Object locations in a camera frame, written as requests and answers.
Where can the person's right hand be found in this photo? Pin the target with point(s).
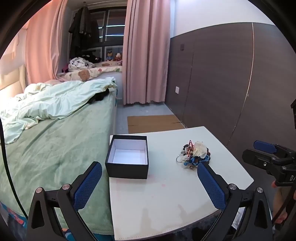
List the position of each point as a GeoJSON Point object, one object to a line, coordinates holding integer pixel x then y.
{"type": "Point", "coordinates": [281, 199]}

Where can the brown teddy bear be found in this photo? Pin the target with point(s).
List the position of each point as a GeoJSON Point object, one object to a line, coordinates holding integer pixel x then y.
{"type": "Point", "coordinates": [109, 55]}

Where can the floral pillows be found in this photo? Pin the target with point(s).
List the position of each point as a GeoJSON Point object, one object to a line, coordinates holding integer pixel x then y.
{"type": "Point", "coordinates": [92, 72]}

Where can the colourful patterned sheet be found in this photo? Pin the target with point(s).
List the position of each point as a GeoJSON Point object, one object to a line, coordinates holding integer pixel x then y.
{"type": "Point", "coordinates": [13, 219]}

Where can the dark hanging clothes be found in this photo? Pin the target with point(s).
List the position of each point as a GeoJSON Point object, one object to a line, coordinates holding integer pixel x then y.
{"type": "Point", "coordinates": [81, 27]}

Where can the bed with green sheet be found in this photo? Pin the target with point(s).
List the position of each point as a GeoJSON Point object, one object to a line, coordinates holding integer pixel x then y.
{"type": "Point", "coordinates": [57, 150]}

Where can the white wall socket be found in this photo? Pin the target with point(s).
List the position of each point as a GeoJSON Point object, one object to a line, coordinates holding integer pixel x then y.
{"type": "Point", "coordinates": [177, 89]}

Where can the pink pillow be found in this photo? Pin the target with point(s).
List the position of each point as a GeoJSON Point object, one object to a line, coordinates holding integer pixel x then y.
{"type": "Point", "coordinates": [52, 81]}

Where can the flat brown cardboard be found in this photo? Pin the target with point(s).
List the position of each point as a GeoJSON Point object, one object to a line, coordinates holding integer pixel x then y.
{"type": "Point", "coordinates": [152, 122]}

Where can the black garment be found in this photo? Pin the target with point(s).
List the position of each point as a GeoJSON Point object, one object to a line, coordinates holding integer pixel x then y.
{"type": "Point", "coordinates": [99, 96]}

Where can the white red plush toy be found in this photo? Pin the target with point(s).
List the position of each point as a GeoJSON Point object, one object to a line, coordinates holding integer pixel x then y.
{"type": "Point", "coordinates": [118, 56]}

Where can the light green duvet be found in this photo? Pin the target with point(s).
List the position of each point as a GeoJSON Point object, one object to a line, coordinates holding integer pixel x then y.
{"type": "Point", "coordinates": [57, 102]}

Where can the pink curtain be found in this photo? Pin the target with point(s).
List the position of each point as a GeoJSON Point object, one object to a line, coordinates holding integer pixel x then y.
{"type": "Point", "coordinates": [41, 46]}
{"type": "Point", "coordinates": [145, 58]}

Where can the black plush toy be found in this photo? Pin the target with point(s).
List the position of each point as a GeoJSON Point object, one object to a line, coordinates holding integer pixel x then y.
{"type": "Point", "coordinates": [90, 56]}

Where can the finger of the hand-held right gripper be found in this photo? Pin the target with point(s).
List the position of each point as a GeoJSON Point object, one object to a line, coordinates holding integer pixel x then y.
{"type": "Point", "coordinates": [254, 157]}
{"type": "Point", "coordinates": [263, 146]}

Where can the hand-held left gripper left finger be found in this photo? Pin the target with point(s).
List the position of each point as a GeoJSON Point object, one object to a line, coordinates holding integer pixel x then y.
{"type": "Point", "coordinates": [87, 185]}

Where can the white black-patterned cloth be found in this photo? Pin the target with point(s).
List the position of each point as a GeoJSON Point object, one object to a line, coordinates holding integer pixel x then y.
{"type": "Point", "coordinates": [78, 63]}

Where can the black gift box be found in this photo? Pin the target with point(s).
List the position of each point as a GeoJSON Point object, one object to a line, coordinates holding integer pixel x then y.
{"type": "Point", "coordinates": [126, 171]}

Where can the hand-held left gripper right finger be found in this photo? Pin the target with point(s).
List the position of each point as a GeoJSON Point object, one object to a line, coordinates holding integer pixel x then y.
{"type": "Point", "coordinates": [211, 187]}

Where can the pile of colourful jewelry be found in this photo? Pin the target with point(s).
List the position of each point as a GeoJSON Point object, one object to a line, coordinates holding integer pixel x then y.
{"type": "Point", "coordinates": [196, 150]}

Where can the dark framed window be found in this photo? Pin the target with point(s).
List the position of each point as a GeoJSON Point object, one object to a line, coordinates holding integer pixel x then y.
{"type": "Point", "coordinates": [111, 23]}

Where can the beige padded headboard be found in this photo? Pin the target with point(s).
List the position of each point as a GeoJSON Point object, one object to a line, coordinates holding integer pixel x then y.
{"type": "Point", "coordinates": [11, 78]}

